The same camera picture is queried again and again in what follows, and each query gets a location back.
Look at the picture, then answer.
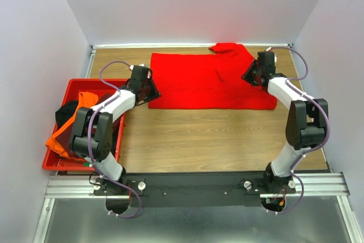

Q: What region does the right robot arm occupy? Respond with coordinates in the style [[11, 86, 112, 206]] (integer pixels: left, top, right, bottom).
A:
[[242, 48, 330, 193]]

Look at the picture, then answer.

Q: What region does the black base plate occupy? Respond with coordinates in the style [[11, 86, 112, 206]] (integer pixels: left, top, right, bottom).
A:
[[93, 171, 296, 211]]

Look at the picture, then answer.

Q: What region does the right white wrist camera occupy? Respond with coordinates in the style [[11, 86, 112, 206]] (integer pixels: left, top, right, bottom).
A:
[[265, 47, 278, 63]]

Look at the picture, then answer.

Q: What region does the black t-shirt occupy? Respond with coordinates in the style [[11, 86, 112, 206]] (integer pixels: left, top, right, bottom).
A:
[[55, 100, 78, 135]]

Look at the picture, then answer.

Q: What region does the orange t-shirt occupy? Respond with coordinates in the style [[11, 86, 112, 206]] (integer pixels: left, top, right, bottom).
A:
[[45, 91, 100, 160]]

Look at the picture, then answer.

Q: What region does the maroon t-shirt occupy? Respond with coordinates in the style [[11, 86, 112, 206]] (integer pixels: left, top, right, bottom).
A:
[[55, 92, 120, 153]]

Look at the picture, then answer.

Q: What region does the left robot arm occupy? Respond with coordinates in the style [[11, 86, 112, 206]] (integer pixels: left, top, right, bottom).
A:
[[69, 64, 161, 195]]

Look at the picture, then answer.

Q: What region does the red t-shirt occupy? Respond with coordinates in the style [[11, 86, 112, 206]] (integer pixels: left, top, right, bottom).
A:
[[148, 43, 278, 110]]

